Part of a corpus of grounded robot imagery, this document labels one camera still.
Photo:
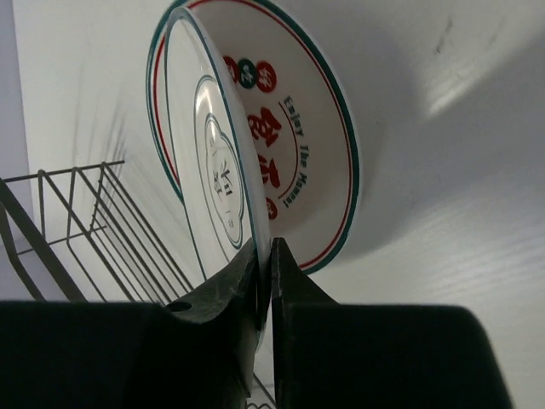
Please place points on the wire dish rack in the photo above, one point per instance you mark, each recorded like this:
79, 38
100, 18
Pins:
124, 242

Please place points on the white plate green rim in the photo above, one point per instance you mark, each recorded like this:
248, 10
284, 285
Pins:
214, 154

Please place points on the white plate red characters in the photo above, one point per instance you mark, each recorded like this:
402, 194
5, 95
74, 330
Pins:
301, 125

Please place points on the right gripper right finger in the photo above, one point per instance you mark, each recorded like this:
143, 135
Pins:
333, 355

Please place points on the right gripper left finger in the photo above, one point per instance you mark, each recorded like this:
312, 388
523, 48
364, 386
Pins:
197, 352

